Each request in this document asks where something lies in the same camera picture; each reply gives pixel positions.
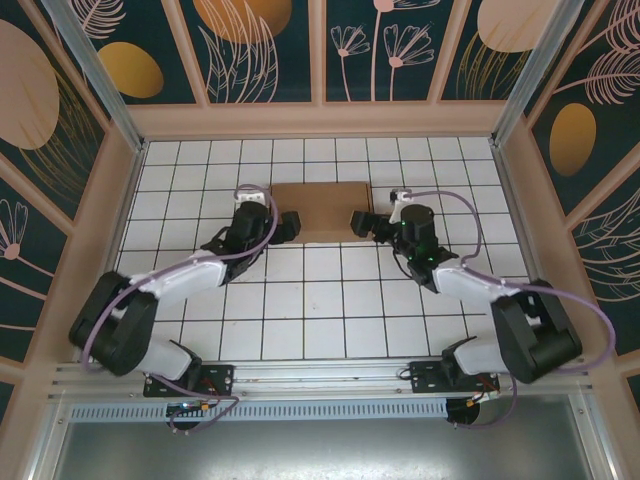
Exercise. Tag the brown cardboard paper box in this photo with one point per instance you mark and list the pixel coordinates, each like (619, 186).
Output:
(322, 210)

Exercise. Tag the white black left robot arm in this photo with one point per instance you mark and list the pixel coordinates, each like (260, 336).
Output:
(180, 275)

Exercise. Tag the small green circuit board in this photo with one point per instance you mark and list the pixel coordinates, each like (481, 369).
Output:
(192, 407)

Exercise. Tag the grey metal sheet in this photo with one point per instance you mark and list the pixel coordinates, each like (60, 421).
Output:
(300, 455)

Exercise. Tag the aluminium side rail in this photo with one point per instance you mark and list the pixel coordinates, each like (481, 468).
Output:
(514, 210)
(127, 195)

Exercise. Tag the aluminium mounting rail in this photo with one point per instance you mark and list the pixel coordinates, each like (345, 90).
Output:
(320, 380)

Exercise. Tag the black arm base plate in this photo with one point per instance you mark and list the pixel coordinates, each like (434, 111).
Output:
(425, 380)
(220, 380)

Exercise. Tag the aluminium corner post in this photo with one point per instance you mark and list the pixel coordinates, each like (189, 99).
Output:
(539, 75)
(94, 75)

